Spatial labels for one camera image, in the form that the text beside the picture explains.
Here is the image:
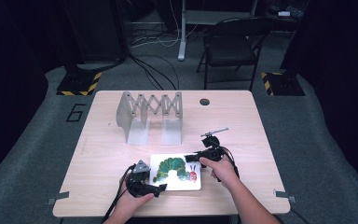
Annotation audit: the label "black folding chair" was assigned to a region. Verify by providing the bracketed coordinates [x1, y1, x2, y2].
[196, 17, 273, 91]

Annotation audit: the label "person's left hand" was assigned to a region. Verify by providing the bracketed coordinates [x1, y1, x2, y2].
[111, 183, 156, 220]

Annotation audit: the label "black cabinet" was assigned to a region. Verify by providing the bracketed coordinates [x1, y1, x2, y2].
[62, 0, 129, 64]

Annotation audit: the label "white floor cables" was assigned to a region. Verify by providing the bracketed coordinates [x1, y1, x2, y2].
[130, 0, 200, 49]

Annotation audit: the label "white caterpillar picture book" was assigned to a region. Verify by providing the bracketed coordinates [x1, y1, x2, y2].
[148, 153, 202, 192]

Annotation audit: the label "hand-held gripper black cable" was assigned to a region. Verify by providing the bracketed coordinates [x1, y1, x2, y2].
[219, 145, 241, 181]
[101, 163, 137, 224]

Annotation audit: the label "person's right hand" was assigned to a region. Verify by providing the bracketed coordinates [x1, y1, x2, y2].
[199, 155, 241, 191]

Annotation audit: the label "white expandable metal book rack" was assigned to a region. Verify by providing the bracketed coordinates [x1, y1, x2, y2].
[116, 91, 185, 147]

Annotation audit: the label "grey table edge bracket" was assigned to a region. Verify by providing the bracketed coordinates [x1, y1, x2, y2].
[273, 189, 297, 204]
[45, 190, 71, 206]

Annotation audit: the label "left hand-held gripper black cable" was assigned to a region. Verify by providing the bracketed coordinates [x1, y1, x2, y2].
[101, 163, 137, 224]

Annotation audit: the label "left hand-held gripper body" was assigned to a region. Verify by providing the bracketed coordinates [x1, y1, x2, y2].
[125, 159, 161, 199]

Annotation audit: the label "white-legged grey desk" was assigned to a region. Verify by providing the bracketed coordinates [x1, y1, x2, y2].
[177, 0, 259, 62]

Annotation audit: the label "right hand-held gripper black cable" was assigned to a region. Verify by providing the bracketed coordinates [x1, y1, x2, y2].
[219, 145, 241, 181]

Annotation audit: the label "black yellow striped stand base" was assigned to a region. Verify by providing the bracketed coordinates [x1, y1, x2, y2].
[260, 71, 306, 97]
[56, 70, 103, 97]

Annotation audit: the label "black floor cables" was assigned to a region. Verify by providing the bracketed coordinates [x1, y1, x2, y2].
[128, 53, 181, 91]

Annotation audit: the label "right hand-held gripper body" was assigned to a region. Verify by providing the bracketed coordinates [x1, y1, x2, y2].
[195, 127, 230, 162]

